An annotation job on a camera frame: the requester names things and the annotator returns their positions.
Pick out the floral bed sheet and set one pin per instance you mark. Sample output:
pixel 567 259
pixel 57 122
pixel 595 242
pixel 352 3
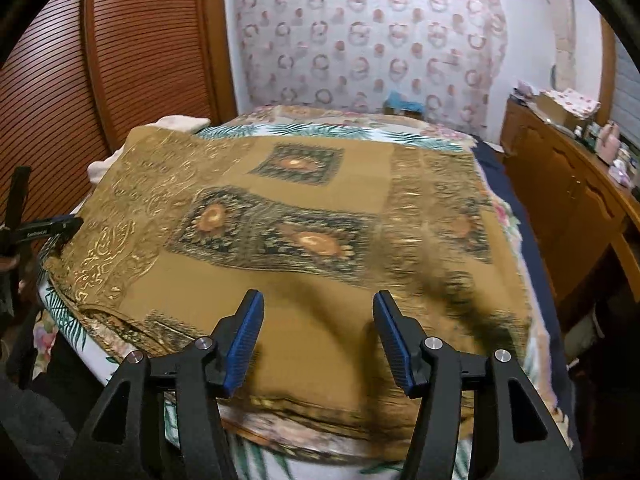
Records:
pixel 350 132

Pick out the circle patterned sheer curtain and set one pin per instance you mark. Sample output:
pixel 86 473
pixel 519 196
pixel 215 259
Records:
pixel 360 35

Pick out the tied beige side curtain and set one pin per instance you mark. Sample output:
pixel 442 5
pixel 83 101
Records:
pixel 562 25

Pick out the navy blue bed sheet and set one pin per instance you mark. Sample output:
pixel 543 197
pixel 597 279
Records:
pixel 520 210

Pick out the blue cloth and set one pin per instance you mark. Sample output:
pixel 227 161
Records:
pixel 404 101

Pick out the tissue box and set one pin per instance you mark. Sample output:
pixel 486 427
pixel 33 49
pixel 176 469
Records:
pixel 620 170

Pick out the grey window blind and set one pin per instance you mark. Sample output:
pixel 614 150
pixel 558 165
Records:
pixel 629 85

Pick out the cardboard box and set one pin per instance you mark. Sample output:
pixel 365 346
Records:
pixel 552 110

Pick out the brown patterned shirt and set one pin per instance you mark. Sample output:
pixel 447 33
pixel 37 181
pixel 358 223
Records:
pixel 300 310

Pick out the wooden sideboard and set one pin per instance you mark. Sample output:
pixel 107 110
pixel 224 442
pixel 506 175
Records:
pixel 550 185

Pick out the small brown box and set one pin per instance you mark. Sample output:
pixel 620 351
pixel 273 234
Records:
pixel 402 113

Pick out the floral white cloth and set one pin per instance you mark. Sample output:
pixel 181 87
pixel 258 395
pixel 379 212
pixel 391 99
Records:
pixel 572 102

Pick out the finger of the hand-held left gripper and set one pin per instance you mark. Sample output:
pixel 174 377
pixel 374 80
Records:
pixel 64 219
pixel 67 228

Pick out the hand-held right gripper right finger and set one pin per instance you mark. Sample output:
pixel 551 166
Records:
pixel 396 346

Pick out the pink toiletry bag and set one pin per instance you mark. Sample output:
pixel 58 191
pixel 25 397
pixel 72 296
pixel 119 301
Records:
pixel 525 89

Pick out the white waste bin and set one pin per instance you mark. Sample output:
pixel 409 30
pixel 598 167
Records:
pixel 585 332

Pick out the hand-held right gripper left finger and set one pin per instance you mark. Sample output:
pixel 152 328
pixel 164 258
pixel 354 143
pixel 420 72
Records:
pixel 245 341

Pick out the wooden louvered wardrobe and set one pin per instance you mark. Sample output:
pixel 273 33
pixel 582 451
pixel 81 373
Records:
pixel 125 35

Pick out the pink thermos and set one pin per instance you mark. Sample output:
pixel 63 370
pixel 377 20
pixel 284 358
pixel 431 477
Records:
pixel 610 142

